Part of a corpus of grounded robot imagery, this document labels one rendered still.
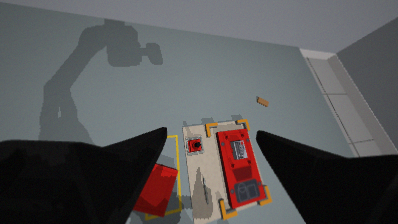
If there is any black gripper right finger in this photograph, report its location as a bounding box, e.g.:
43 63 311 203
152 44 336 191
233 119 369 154
256 130 398 224

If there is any brown wooden block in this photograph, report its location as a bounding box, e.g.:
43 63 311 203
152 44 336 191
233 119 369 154
257 97 269 107

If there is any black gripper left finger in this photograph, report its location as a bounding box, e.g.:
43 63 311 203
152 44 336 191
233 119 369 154
0 127 167 224

